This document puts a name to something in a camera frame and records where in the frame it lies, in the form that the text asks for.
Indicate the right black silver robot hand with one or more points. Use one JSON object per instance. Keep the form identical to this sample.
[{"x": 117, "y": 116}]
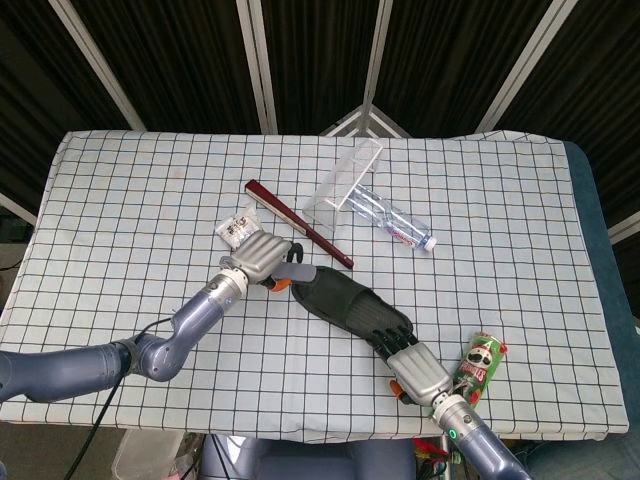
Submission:
[{"x": 417, "y": 372}]

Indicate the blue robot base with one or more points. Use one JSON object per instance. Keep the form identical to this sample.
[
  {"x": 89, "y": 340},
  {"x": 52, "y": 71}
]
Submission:
[{"x": 310, "y": 460}]

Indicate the black white-framed folding screen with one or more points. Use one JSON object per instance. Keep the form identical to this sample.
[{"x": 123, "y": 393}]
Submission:
[{"x": 190, "y": 55}]

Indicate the white triangular screen foot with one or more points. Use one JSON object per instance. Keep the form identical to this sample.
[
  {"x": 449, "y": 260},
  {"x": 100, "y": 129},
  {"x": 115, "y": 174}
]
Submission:
[{"x": 367, "y": 122}]

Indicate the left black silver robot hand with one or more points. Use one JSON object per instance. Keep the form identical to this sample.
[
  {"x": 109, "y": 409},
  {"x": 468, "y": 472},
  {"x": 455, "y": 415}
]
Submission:
[{"x": 260, "y": 255}]

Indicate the blue table pad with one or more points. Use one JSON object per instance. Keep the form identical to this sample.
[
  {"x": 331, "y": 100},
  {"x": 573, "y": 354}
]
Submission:
[{"x": 610, "y": 280}]

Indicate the clear plastic water bottle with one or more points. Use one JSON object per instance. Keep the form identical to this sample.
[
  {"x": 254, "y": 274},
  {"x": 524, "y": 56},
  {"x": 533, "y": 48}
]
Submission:
[{"x": 395, "y": 225}]

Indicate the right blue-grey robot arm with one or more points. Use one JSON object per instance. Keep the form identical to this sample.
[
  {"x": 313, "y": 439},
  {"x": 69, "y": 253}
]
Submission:
[{"x": 475, "y": 435}]

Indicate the black slipper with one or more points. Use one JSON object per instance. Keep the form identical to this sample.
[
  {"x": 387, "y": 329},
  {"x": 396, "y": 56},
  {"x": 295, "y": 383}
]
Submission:
[{"x": 345, "y": 300}]

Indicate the silver snack packet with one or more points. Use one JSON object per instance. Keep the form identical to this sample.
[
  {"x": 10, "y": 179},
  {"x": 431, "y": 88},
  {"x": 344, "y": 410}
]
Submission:
[{"x": 237, "y": 225}]

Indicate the dark red folded fan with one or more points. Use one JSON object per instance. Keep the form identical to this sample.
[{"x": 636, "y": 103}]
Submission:
[{"x": 300, "y": 224}]

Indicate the clear plastic box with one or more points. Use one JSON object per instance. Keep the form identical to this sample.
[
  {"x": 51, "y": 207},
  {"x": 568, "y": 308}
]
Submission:
[{"x": 342, "y": 185}]

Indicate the green Pringles can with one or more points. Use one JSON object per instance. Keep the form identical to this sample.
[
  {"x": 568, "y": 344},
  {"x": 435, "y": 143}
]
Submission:
[{"x": 477, "y": 362}]

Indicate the white checked tablecloth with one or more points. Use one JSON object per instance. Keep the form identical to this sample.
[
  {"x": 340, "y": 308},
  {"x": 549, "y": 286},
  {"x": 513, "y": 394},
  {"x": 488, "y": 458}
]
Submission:
[{"x": 150, "y": 200}]

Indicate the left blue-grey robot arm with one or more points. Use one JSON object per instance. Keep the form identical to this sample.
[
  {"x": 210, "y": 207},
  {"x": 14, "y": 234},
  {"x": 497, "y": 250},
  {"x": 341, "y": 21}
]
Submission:
[{"x": 165, "y": 350}]

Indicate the clear plastic storage bin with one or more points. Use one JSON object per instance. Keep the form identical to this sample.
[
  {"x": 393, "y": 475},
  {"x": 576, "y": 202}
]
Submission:
[{"x": 145, "y": 452}]

